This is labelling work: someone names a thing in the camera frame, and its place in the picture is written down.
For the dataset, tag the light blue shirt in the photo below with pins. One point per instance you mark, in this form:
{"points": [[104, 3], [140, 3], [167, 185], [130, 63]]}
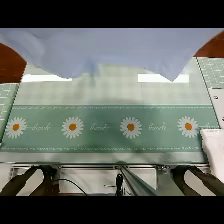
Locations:
{"points": [[110, 50]]}

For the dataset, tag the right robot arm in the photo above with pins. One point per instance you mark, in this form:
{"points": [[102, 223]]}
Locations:
{"points": [[196, 180]]}

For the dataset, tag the white garment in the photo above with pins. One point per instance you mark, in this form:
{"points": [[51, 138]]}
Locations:
{"points": [[214, 150]]}

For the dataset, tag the silver frame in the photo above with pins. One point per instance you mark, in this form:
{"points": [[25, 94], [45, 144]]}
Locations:
{"points": [[133, 181]]}

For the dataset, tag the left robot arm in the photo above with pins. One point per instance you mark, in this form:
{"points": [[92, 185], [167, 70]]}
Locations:
{"points": [[36, 181]]}

